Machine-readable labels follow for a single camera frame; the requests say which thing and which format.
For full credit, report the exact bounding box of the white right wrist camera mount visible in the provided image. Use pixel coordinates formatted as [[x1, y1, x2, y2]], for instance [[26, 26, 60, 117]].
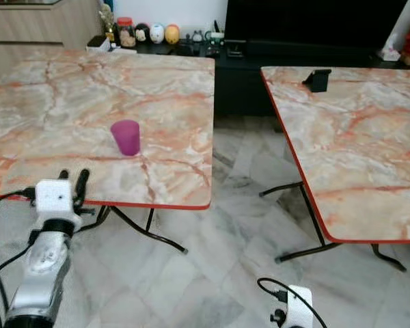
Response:
[[283, 285, 314, 328]]

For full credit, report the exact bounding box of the small black stand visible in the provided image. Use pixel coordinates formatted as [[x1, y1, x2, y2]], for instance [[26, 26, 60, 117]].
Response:
[[302, 68, 333, 94]]

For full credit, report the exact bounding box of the white round figurine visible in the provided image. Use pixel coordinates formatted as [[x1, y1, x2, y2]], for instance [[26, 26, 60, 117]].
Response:
[[150, 23, 166, 45]]

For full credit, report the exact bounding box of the black television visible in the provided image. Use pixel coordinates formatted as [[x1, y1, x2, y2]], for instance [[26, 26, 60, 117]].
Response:
[[224, 0, 408, 50]]

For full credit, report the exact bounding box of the purple plastic cup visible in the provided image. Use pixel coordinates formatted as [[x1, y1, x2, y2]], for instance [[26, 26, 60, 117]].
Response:
[[110, 119, 142, 157]]

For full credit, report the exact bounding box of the orange round figurine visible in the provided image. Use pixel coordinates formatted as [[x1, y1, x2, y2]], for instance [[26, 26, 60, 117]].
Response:
[[164, 25, 182, 46]]

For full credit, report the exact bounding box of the small white box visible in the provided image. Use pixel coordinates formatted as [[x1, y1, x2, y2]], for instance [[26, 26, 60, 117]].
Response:
[[87, 36, 112, 53]]

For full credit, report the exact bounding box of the gold trophy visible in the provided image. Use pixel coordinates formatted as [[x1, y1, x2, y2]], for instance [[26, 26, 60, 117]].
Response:
[[98, 2, 118, 42]]

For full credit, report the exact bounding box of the marble pattern folding table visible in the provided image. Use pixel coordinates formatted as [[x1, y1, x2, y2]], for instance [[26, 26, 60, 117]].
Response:
[[258, 65, 410, 274], [0, 49, 217, 256]]

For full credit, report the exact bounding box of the red lid glass jar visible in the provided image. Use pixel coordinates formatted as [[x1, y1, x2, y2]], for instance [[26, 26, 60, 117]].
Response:
[[116, 16, 136, 49]]

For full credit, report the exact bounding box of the black round figurine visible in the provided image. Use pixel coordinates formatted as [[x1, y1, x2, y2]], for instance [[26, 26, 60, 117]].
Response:
[[135, 23, 151, 46]]

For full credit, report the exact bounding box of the green white mug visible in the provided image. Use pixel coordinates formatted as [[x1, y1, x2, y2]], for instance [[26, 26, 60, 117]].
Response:
[[205, 20, 223, 47]]

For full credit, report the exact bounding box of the light wooden cabinet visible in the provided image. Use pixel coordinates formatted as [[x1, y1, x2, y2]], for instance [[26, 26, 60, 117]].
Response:
[[0, 0, 104, 84]]

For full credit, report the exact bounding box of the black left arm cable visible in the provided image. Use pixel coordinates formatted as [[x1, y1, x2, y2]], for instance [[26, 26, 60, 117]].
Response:
[[0, 187, 43, 328]]

